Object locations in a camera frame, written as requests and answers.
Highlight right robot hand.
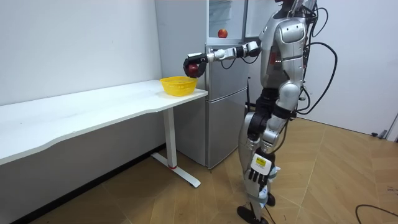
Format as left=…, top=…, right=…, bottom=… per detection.
left=182, top=52, right=210, bottom=79

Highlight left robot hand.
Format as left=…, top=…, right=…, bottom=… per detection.
left=248, top=152, right=274, bottom=188

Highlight robot legs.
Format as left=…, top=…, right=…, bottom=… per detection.
left=236, top=88, right=282, bottom=224

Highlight yellow plastic basket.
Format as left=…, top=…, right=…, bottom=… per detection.
left=159, top=75, right=199, bottom=97

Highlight grey fridge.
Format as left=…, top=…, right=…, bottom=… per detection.
left=154, top=0, right=250, bottom=170

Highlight robot body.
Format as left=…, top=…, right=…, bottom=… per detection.
left=257, top=0, right=339, bottom=116

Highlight open fridge door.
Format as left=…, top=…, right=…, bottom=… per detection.
left=244, top=0, right=282, bottom=39

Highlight white desk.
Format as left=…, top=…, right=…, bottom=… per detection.
left=0, top=79, right=210, bottom=189

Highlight black floor cable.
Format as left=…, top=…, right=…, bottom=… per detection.
left=354, top=203, right=398, bottom=224

